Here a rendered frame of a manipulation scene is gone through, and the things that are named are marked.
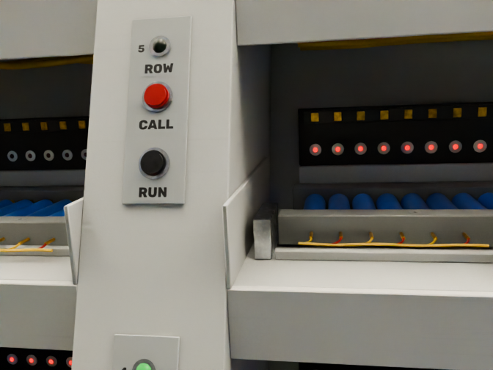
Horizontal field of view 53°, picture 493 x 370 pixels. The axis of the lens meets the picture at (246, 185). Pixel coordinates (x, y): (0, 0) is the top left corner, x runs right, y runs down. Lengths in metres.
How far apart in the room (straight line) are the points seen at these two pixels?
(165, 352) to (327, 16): 0.23
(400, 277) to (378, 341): 0.04
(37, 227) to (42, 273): 0.05
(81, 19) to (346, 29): 0.18
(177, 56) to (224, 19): 0.04
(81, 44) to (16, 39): 0.05
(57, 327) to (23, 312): 0.02
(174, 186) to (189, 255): 0.04
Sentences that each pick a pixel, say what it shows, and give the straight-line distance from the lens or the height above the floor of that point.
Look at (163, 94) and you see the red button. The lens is 0.32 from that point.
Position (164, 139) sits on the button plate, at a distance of 0.31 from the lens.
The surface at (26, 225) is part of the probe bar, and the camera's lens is 0.40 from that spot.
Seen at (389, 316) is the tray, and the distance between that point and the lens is 0.30.
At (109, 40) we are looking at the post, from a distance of 0.35.
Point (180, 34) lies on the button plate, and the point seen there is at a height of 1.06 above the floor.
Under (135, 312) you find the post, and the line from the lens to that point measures 0.31.
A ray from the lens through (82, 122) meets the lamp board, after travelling 0.52.
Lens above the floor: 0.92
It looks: 9 degrees up
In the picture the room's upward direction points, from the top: 1 degrees clockwise
